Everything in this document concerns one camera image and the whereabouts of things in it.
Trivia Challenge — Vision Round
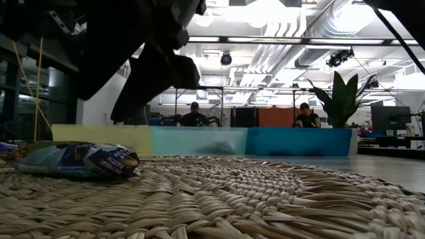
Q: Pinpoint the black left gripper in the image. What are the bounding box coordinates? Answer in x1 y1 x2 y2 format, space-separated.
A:
76 0 207 122

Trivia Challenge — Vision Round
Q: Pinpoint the oatmeal raisin granola bar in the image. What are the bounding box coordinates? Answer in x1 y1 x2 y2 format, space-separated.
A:
0 141 141 181

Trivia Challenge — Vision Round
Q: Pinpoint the person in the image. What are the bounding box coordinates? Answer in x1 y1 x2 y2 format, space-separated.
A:
179 101 211 127
294 102 321 129

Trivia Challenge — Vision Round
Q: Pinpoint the teal plastic bin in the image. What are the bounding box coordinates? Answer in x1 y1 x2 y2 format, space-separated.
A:
149 125 249 157

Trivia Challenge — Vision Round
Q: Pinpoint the yellow tripod stand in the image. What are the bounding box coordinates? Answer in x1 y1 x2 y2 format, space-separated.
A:
11 36 53 142

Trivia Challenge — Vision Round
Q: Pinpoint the black partition panel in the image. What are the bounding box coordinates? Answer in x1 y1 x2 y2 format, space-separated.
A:
234 106 260 128

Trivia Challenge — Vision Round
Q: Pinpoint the overhead light bar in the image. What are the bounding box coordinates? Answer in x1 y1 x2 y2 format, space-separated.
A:
187 35 419 46

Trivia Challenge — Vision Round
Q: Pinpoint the orange partition panel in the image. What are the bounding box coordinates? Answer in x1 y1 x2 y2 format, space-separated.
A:
258 106 296 128

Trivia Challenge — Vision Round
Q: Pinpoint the round woven straw placemat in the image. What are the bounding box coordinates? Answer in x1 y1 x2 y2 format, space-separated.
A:
0 154 425 239

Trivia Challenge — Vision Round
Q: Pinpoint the blue plastic bin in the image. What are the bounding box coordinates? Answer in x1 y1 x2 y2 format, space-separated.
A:
245 127 353 157

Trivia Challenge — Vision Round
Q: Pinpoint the green broad-leaf plant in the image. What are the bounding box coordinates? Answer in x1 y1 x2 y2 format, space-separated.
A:
307 71 378 129

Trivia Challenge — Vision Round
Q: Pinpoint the black computer monitor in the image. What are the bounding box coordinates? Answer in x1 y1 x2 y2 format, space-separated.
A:
371 106 412 132

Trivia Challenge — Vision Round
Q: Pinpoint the black background workbench frame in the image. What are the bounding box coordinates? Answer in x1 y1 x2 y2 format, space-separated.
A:
174 85 224 127

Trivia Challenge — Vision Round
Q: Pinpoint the black metal rig frame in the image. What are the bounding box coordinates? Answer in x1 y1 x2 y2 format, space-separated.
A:
0 64 21 143

